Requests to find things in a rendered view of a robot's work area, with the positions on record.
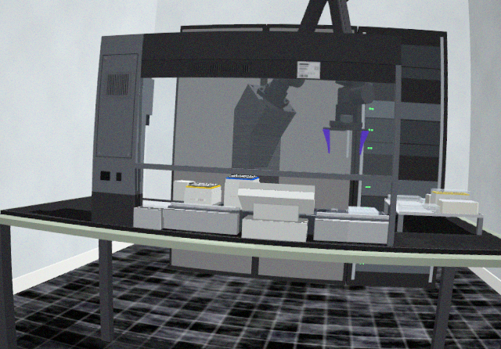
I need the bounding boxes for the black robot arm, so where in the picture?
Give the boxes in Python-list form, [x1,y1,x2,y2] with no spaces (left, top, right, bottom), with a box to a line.
[298,0,352,34]

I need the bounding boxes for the white ready panel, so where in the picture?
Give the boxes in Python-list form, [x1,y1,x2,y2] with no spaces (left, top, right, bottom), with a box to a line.
[173,181,195,203]

